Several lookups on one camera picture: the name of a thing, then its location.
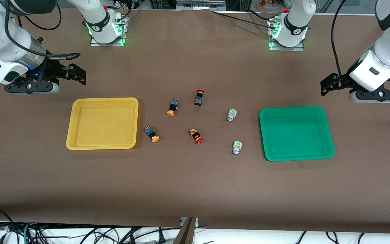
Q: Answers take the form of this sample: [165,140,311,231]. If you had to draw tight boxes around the yellow push button switch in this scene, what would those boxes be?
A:
[166,99,179,117]
[144,126,160,143]

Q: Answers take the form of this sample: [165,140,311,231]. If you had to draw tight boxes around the yellow plastic tray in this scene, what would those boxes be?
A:
[66,97,139,150]

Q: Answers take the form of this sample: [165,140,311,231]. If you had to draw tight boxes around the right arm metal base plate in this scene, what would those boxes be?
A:
[90,15,128,47]

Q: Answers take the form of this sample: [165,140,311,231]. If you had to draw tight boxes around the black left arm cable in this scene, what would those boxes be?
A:
[330,0,349,85]

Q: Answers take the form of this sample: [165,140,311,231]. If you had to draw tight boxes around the brown table cover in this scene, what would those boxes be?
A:
[0,7,390,234]

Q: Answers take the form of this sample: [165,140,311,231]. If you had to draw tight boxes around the green plastic tray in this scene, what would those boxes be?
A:
[259,106,335,162]

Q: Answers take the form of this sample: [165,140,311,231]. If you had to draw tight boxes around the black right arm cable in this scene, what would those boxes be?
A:
[4,0,81,62]

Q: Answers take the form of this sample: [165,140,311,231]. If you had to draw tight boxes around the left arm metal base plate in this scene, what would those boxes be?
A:
[268,19,305,52]

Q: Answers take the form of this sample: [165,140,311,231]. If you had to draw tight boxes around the orange background objects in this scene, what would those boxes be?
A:
[258,0,284,8]

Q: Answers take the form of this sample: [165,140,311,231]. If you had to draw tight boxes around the dark table support beam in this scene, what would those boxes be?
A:
[173,217,199,244]

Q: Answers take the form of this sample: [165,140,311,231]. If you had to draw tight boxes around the black floor cable bundle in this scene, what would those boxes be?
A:
[0,206,182,244]

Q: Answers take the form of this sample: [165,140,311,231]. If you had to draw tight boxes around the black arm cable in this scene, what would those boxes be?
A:
[4,0,81,62]
[330,0,349,85]

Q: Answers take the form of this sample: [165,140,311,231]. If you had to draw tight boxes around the grey aluminium rail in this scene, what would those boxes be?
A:
[176,0,226,9]

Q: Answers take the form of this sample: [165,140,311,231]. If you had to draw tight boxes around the red button orange body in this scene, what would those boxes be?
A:
[189,128,204,145]

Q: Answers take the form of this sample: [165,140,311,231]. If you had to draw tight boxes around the thin black cable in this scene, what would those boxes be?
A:
[210,9,278,29]

